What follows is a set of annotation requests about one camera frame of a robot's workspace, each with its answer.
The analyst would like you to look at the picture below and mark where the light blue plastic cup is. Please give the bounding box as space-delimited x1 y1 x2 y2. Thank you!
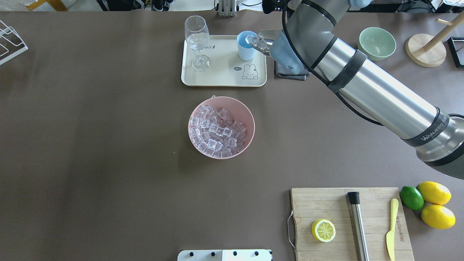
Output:
237 31 257 61

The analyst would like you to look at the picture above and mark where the whole lemon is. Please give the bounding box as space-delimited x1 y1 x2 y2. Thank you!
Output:
420 204 456 229
417 181 451 205

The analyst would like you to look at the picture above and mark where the pale green bowl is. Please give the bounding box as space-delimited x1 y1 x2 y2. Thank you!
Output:
357 28 397 61

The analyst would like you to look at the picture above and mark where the pile of clear ice cubes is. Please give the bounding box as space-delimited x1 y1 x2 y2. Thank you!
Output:
187 105 250 159

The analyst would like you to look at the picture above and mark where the black frame glass rack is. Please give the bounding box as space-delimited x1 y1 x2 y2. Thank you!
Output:
447 37 464 68

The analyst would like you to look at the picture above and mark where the clear wine glass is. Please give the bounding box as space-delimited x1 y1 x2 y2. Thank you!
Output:
185 15 211 71

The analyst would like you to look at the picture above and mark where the cream tray with rabbit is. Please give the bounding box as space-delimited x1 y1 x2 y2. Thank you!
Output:
181 35 267 87

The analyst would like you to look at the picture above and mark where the metal ice scoop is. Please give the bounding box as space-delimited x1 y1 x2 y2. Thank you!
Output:
252 30 280 56

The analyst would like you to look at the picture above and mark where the folded grey cloth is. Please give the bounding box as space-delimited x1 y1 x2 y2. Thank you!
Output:
274 61 311 81

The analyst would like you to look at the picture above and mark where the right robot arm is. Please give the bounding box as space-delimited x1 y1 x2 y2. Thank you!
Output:
269 0 464 179

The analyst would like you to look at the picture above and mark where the wooden cup tree stand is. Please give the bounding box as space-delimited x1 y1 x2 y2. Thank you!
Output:
405 13 464 67

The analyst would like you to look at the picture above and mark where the bamboo cutting board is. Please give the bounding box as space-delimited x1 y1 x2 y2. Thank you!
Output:
291 188 400 261

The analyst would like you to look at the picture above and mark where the green lime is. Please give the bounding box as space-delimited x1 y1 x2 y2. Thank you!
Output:
399 186 424 211

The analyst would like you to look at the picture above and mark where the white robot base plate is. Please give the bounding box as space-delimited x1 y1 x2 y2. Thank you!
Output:
177 248 273 261

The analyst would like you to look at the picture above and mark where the steel muddler black tip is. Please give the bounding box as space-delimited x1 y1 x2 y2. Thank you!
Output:
347 191 370 261

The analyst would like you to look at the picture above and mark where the upper whole lemon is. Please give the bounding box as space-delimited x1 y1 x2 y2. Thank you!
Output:
417 181 451 205

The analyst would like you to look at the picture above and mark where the lower whole lemon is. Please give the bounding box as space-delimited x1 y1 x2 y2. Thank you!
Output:
420 204 456 229

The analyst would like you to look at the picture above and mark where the yellow plastic knife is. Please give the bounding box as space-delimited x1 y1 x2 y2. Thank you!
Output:
386 198 399 261

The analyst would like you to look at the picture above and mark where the pink bowl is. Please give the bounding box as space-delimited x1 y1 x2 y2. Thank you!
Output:
187 96 255 159

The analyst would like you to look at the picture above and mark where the white wire cup rack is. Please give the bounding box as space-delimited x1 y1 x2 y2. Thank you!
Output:
0 20 28 65

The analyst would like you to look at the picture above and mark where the halved lemon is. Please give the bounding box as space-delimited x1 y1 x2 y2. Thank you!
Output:
311 219 336 243

